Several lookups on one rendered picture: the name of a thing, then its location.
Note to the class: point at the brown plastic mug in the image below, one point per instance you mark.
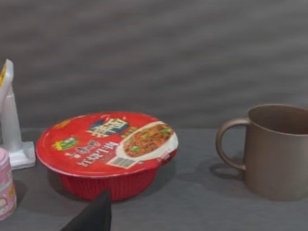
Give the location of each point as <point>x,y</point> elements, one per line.
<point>279,154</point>

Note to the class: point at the pink plastic jar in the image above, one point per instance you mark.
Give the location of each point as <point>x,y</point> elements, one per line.
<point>6,183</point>

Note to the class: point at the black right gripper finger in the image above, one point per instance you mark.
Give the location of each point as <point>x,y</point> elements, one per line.
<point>96,214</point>

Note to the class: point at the red instant noodle bowl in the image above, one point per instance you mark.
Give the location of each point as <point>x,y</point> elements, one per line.
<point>106,154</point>

